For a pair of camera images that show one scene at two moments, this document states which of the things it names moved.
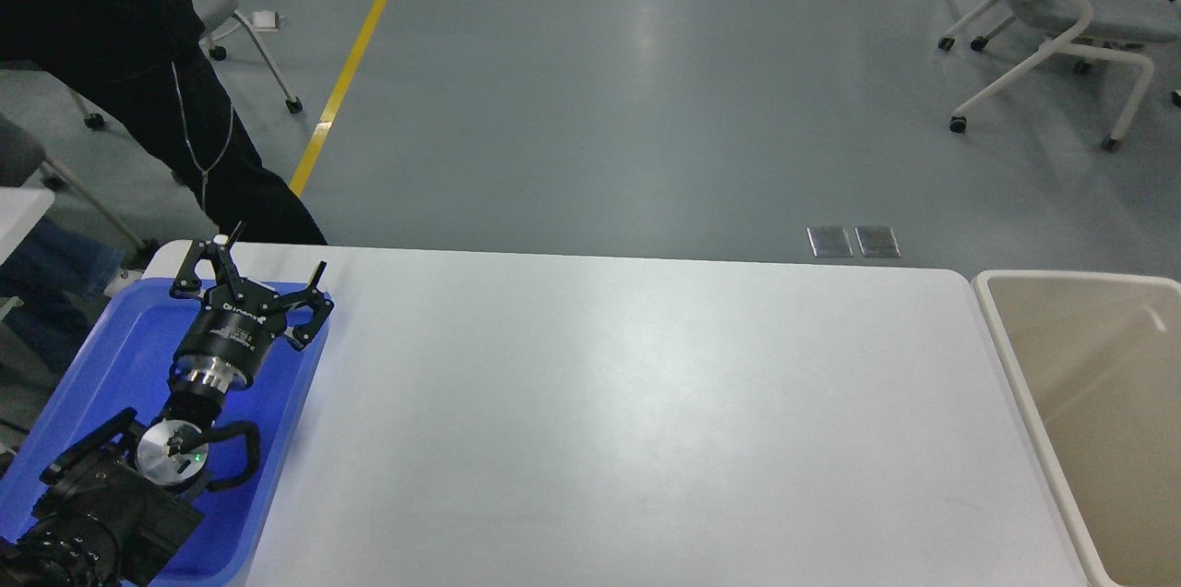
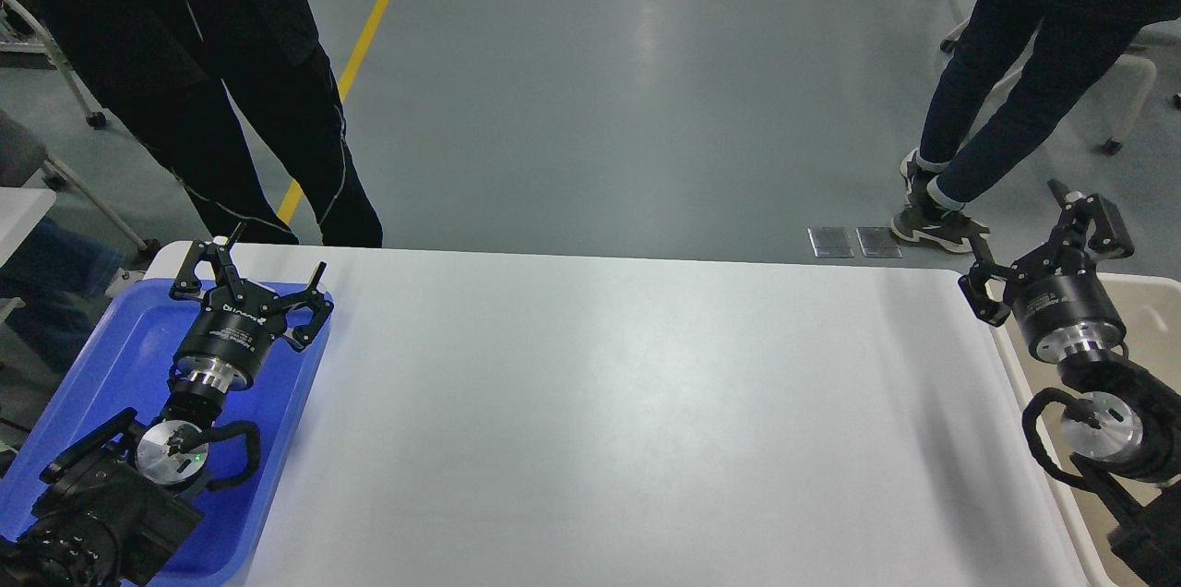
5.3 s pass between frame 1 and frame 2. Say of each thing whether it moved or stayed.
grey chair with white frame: moved
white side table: stayed
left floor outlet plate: stayed
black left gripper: stayed
